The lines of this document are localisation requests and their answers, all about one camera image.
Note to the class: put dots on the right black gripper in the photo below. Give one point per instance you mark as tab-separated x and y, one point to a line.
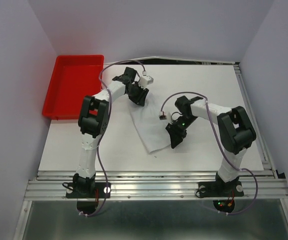
175	133

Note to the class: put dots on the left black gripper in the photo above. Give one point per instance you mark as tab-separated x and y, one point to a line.
140	99

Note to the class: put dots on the white fabric skirt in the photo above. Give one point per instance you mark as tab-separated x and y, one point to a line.
151	130

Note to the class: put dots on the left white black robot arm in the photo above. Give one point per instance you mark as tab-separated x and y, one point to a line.
94	118

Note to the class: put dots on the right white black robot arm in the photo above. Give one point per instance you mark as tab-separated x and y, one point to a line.
234	134

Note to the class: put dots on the red plastic tray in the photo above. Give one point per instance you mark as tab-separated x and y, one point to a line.
73	78

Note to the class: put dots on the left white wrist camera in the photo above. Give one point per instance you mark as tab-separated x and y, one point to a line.
145	79

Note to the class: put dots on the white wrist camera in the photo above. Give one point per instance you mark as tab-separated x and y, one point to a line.
145	79
165	116

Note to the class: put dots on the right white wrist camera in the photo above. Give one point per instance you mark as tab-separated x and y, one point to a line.
165	116

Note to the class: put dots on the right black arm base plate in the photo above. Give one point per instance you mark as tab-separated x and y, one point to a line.
216	189

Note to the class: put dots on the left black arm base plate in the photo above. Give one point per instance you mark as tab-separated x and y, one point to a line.
101	190

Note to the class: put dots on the aluminium front rail frame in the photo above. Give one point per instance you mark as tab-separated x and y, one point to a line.
154	185

